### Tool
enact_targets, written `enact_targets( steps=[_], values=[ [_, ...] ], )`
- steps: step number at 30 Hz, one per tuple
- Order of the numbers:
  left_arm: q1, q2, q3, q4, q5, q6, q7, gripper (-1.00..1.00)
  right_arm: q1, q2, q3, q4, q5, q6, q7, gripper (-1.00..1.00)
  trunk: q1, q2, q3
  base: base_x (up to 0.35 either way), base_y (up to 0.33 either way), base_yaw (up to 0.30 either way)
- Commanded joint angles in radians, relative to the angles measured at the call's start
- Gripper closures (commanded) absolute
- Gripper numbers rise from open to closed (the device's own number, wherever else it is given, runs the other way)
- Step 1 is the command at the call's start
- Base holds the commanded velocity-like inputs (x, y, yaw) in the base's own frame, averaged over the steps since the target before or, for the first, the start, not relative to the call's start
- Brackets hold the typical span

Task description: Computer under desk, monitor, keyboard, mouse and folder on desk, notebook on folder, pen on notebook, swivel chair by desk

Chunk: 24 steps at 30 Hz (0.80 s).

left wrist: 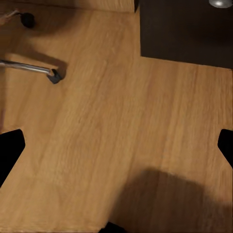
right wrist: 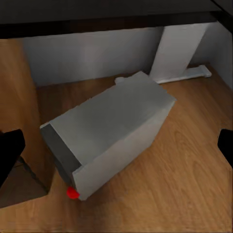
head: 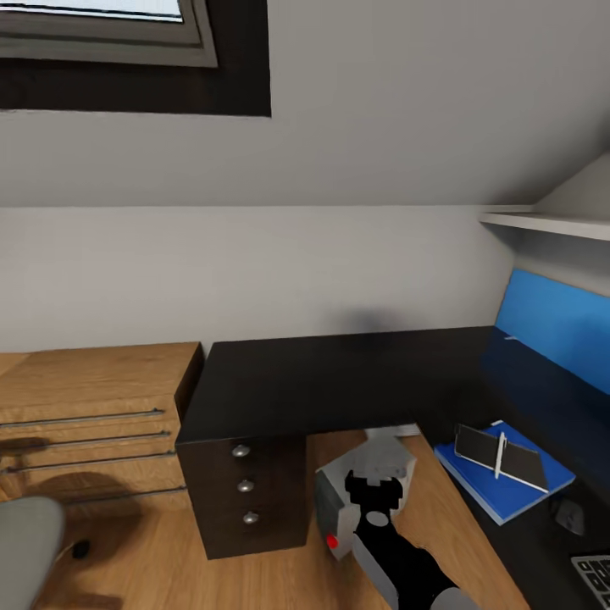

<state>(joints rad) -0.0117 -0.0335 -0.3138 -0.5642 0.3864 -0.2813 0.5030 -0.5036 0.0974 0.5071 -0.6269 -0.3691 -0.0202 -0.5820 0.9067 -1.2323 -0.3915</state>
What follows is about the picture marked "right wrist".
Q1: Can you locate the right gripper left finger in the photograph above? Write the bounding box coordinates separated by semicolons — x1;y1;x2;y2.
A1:
0;129;25;188

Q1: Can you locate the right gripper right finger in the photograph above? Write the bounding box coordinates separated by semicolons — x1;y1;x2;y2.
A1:
217;129;233;168

